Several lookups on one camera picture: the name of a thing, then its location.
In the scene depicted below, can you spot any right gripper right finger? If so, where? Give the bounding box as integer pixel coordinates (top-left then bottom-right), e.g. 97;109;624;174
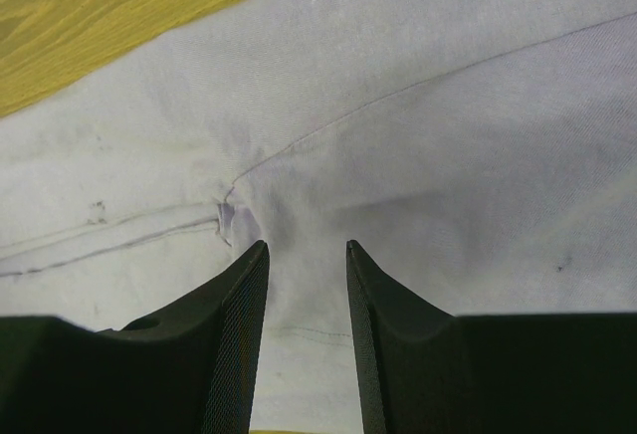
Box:
346;241;636;433

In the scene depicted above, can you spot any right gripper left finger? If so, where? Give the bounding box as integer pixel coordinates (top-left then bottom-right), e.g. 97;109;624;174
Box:
1;241;270;433

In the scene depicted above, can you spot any purple t shirt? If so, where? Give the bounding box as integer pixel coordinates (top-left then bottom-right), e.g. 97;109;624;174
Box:
1;0;636;433

